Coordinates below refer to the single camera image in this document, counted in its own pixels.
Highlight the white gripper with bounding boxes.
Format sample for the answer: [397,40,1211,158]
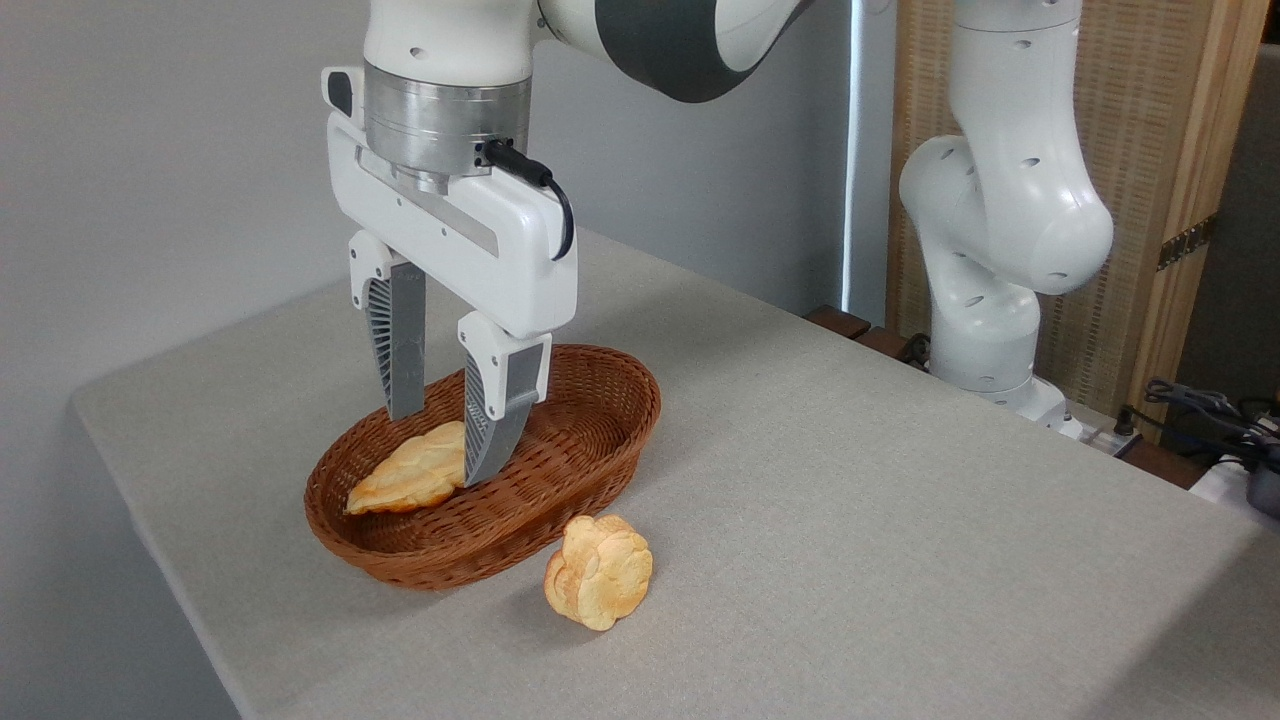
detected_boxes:
[322,66,580,489]

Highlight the long twisted bread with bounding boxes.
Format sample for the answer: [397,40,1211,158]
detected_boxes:
[345,420,468,517]

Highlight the brown wicker basket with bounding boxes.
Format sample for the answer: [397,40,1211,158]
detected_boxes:
[304,344,662,592]

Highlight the round knotted bread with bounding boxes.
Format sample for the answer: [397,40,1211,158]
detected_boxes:
[543,514,655,633]

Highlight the wooden rattan screen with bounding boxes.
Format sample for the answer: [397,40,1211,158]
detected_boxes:
[885,0,1271,447]

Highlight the brass hinge strip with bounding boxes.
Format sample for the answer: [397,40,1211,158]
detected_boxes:
[1157,214,1219,272]

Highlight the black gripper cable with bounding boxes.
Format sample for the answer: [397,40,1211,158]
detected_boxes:
[482,139,577,263]

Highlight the black cable bundle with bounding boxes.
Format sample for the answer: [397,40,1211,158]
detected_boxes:
[1143,377,1280,463]

